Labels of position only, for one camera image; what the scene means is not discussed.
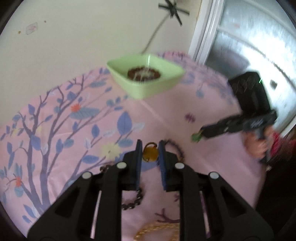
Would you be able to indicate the white window frame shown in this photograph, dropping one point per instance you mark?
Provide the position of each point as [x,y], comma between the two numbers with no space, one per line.
[204,34]

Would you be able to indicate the right hand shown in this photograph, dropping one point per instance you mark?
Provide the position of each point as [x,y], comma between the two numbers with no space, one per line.
[256,147]

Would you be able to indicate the light green plastic tray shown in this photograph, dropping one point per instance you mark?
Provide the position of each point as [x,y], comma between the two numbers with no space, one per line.
[145,75]

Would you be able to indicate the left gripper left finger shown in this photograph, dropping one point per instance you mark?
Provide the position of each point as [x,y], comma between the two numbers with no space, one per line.
[90,209]

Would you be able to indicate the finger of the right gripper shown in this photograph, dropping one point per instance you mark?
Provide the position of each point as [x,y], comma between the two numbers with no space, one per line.
[232,124]

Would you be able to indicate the pink floral bed sheet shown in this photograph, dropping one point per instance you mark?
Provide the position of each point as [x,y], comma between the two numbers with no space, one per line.
[90,122]

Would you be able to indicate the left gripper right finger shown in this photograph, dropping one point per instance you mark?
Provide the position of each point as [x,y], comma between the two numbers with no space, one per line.
[210,209]

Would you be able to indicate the amber gold pendant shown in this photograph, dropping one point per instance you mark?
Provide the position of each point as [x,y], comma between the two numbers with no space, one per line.
[150,152]

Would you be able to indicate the green jewelry piece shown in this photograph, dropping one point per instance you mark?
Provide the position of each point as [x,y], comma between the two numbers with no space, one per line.
[196,137]

